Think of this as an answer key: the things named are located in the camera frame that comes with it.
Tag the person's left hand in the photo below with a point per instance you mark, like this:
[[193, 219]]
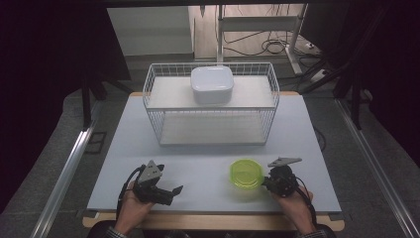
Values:
[[133, 211]]

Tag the grey table mat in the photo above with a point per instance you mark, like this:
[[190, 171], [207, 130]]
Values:
[[204, 162]]

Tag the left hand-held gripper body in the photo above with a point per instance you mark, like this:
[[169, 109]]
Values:
[[150, 191]]

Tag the person's right hand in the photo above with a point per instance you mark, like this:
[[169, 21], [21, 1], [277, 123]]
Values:
[[295, 208]]

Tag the clear square plastic container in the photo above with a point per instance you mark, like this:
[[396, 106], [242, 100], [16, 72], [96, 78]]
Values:
[[212, 84]]

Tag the aluminium rail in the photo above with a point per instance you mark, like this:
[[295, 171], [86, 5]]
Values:
[[376, 165], [64, 178]]

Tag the black metal stand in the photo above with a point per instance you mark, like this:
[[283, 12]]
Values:
[[86, 102]]

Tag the green round plastic container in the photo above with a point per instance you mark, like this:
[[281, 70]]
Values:
[[246, 174]]

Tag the white cabinet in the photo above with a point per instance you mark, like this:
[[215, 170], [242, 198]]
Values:
[[150, 31]]

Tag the white desk frame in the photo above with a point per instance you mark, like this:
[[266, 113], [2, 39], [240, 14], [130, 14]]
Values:
[[257, 23]]

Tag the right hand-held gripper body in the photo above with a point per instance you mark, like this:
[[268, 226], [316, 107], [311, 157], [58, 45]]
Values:
[[282, 181]]

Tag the white power strip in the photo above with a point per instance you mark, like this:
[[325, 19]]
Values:
[[318, 75]]

